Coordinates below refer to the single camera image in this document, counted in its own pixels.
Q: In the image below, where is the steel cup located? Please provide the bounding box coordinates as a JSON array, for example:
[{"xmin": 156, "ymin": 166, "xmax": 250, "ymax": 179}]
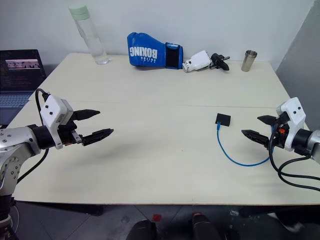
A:
[{"xmin": 240, "ymin": 49, "xmax": 259, "ymax": 73}]

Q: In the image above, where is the dark rounded shape with red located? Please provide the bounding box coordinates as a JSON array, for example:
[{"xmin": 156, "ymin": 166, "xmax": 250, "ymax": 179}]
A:
[{"xmin": 190, "ymin": 211, "xmax": 221, "ymax": 240}]

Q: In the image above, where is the blue boxing glove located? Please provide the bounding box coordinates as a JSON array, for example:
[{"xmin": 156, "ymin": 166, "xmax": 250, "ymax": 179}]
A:
[{"xmin": 126, "ymin": 32, "xmax": 184, "ymax": 70}]

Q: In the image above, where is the clear bottle with green cap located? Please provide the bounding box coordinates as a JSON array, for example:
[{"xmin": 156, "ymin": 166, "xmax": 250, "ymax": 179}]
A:
[{"xmin": 68, "ymin": 5, "xmax": 112, "ymax": 66}]

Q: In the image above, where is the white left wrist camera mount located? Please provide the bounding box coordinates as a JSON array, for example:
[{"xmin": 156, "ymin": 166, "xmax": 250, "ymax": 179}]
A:
[{"xmin": 39, "ymin": 94, "xmax": 75, "ymax": 150}]

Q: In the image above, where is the open laptop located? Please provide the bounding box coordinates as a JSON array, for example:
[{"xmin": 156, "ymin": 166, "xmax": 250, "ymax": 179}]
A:
[{"xmin": 0, "ymin": 49, "xmax": 48, "ymax": 126}]

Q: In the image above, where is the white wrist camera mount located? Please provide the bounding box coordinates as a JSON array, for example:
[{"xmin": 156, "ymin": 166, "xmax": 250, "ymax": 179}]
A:
[
  {"xmin": 39, "ymin": 94, "xmax": 75, "ymax": 150},
  {"xmin": 275, "ymin": 97, "xmax": 310, "ymax": 153}
]

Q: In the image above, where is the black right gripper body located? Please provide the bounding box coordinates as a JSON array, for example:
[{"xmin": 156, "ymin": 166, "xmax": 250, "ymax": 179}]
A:
[{"xmin": 268, "ymin": 111, "xmax": 291, "ymax": 150}]

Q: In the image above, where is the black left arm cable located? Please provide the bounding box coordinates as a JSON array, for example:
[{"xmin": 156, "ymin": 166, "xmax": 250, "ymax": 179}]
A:
[{"xmin": 15, "ymin": 88, "xmax": 51, "ymax": 185}]

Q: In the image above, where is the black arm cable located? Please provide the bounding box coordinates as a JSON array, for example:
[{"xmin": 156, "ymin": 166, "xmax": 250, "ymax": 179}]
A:
[
  {"xmin": 268, "ymin": 124, "xmax": 320, "ymax": 193},
  {"xmin": 15, "ymin": 88, "xmax": 51, "ymax": 185}
]

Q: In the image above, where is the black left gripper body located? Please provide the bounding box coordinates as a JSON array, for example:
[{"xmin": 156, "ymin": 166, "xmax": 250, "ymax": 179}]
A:
[{"xmin": 57, "ymin": 120, "xmax": 83, "ymax": 147}]

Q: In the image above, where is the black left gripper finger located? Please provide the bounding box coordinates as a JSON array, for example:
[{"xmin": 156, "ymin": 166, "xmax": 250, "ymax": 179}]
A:
[
  {"xmin": 81, "ymin": 128, "xmax": 115, "ymax": 147},
  {"xmin": 73, "ymin": 109, "xmax": 101, "ymax": 122}
]

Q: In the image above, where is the white robot hand gripper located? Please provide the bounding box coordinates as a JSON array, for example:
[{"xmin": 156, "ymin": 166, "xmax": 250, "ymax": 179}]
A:
[{"xmin": 181, "ymin": 50, "xmax": 231, "ymax": 74}]

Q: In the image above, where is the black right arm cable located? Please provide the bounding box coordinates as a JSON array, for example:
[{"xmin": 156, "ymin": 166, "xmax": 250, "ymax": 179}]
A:
[{"xmin": 268, "ymin": 124, "xmax": 320, "ymax": 193}]

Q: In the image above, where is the blue cable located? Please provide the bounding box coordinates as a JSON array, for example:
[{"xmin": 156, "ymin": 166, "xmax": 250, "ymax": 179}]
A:
[{"xmin": 216, "ymin": 121, "xmax": 277, "ymax": 167}]

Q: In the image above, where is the black square adapter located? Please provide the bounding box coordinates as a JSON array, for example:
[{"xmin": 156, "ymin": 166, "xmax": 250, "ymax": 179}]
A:
[{"xmin": 214, "ymin": 112, "xmax": 232, "ymax": 127}]

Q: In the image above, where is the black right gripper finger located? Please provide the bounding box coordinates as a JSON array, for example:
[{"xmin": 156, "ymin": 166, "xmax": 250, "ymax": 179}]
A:
[
  {"xmin": 241, "ymin": 129, "xmax": 272, "ymax": 149},
  {"xmin": 257, "ymin": 114, "xmax": 280, "ymax": 128}
]

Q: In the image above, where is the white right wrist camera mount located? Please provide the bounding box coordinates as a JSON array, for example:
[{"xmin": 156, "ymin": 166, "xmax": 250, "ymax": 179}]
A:
[{"xmin": 275, "ymin": 97, "xmax": 310, "ymax": 153}]

